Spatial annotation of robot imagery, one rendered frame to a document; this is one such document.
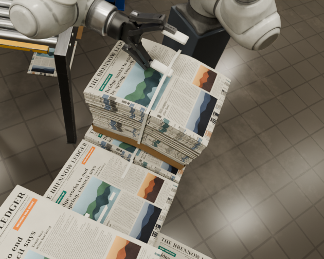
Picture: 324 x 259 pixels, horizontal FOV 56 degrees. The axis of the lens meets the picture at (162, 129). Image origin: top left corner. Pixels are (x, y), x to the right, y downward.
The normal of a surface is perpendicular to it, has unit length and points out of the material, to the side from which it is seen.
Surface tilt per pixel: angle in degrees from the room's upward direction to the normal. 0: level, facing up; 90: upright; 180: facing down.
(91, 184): 1
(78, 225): 1
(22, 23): 76
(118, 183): 1
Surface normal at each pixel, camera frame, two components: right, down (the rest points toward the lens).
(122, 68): 0.05, -0.53
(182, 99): 0.33, -0.43
